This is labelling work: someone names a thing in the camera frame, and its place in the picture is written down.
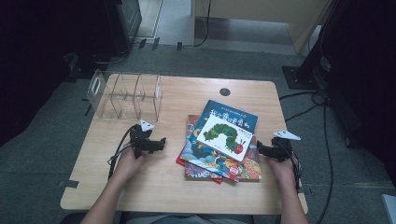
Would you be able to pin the black round table grommet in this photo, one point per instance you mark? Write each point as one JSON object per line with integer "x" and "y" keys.
{"x": 224, "y": 92}

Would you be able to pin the light blue animals picture book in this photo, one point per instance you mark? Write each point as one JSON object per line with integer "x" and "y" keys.
{"x": 252, "y": 169}

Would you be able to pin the white caterpillar picture book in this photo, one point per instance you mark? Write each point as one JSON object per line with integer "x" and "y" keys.
{"x": 224, "y": 137}

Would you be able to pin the black metal stand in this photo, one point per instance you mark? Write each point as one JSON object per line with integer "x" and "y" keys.
{"x": 311, "y": 68}

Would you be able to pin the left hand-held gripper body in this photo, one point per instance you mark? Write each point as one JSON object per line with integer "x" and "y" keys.
{"x": 140, "y": 138}

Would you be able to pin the black floor tape strip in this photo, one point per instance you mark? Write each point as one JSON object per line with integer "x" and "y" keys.
{"x": 70, "y": 184}

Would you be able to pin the person's left hand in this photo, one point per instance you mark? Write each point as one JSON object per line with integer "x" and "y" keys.
{"x": 127, "y": 165}

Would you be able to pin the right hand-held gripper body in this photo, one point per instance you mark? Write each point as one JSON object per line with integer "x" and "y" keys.
{"x": 281, "y": 147}

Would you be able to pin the clear acrylic book rack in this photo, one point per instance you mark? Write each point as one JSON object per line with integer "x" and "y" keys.
{"x": 124, "y": 96}

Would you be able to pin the person's grey clothing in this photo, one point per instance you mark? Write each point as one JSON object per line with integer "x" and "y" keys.
{"x": 186, "y": 219}

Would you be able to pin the person's right hand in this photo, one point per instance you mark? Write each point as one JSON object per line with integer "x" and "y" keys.
{"x": 281, "y": 171}

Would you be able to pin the dark cabinet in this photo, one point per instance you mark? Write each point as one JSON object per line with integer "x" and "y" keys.
{"x": 124, "y": 21}

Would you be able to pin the red picture book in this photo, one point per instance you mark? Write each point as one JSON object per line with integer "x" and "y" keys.
{"x": 182, "y": 163}

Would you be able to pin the light wooden cabinet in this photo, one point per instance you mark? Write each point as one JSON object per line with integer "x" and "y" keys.
{"x": 264, "y": 9}

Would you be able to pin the white flat object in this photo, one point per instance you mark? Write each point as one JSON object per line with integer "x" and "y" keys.
{"x": 390, "y": 208}

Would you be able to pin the dark blue monster picture book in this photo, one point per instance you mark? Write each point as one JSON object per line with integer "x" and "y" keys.
{"x": 199, "y": 152}

